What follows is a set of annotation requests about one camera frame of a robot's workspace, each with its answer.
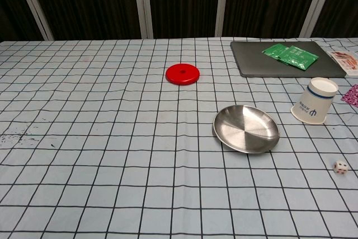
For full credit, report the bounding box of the white picture card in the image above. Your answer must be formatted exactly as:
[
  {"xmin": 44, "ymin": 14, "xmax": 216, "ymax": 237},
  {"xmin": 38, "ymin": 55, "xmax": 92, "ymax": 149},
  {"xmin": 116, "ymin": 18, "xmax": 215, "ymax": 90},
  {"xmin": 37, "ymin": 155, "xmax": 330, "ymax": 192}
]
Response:
[{"xmin": 326, "ymin": 50, "xmax": 358, "ymax": 77}]

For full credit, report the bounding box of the white frame post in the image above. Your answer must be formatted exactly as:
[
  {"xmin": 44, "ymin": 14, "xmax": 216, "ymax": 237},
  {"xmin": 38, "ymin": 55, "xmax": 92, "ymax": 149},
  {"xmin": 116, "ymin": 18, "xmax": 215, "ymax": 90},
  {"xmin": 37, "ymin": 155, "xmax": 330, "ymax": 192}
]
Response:
[
  {"xmin": 132, "ymin": 0, "xmax": 154, "ymax": 39},
  {"xmin": 299, "ymin": 0, "xmax": 339, "ymax": 38},
  {"xmin": 215, "ymin": 0, "xmax": 238, "ymax": 38},
  {"xmin": 12, "ymin": 0, "xmax": 54, "ymax": 41}
]

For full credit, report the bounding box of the purple patterned packet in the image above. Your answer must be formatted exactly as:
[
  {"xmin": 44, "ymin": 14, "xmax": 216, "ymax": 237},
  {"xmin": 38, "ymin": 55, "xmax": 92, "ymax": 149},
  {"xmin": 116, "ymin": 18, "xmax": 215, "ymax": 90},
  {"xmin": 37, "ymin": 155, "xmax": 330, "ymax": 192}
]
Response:
[{"xmin": 341, "ymin": 84, "xmax": 358, "ymax": 107}]

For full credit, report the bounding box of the red round disc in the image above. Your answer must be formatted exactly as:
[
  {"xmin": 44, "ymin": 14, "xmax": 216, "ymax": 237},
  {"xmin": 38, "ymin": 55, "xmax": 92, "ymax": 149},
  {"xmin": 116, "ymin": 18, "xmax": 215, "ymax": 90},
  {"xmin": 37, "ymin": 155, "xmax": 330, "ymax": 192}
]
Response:
[{"xmin": 165, "ymin": 63, "xmax": 201, "ymax": 86}]

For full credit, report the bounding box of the green foil packet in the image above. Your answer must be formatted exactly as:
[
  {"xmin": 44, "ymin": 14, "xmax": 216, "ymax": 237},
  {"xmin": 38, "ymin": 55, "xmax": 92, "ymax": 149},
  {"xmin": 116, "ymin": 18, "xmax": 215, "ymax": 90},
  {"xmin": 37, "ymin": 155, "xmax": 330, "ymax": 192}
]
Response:
[
  {"xmin": 279, "ymin": 45, "xmax": 319, "ymax": 71},
  {"xmin": 262, "ymin": 43, "xmax": 291, "ymax": 62}
]

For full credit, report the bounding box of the white die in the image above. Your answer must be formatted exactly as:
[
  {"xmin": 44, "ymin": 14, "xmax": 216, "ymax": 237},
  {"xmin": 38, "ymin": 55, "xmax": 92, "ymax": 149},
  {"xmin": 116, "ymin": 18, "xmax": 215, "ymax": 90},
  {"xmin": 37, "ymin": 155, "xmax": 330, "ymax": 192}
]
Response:
[{"xmin": 332, "ymin": 160, "xmax": 348, "ymax": 175}]

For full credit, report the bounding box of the white paper cup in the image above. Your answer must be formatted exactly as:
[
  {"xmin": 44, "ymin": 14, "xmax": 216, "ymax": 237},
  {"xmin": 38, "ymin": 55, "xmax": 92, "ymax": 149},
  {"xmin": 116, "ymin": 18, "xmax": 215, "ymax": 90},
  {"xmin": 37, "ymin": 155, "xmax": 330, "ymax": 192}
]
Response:
[{"xmin": 290, "ymin": 77, "xmax": 340, "ymax": 125}]

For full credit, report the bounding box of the round stainless steel plate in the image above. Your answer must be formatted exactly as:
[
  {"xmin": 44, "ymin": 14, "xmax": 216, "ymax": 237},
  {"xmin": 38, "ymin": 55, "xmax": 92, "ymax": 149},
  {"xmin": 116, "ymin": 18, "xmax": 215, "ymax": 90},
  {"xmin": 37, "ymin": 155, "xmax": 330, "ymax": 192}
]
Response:
[{"xmin": 212, "ymin": 104, "xmax": 281, "ymax": 154}]

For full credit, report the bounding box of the blue checked tablecloth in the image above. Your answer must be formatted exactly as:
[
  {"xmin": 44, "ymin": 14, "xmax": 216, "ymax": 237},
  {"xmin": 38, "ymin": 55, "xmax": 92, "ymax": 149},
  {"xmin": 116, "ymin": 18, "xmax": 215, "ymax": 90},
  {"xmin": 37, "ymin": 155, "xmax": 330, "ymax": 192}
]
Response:
[{"xmin": 0, "ymin": 37, "xmax": 358, "ymax": 239}]

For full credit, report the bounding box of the black pleated curtain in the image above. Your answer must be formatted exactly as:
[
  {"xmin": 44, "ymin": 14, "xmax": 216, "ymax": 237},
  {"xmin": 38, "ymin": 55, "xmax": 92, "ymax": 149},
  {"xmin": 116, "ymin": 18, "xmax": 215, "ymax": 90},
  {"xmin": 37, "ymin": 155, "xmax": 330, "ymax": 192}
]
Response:
[{"xmin": 0, "ymin": 0, "xmax": 358, "ymax": 41}]

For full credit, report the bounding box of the grey closed laptop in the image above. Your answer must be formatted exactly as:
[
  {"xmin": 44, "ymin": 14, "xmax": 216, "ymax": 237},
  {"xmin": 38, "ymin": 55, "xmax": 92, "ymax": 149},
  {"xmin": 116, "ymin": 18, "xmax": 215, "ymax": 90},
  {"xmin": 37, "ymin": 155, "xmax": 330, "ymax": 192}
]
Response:
[{"xmin": 230, "ymin": 40, "xmax": 347, "ymax": 78}]

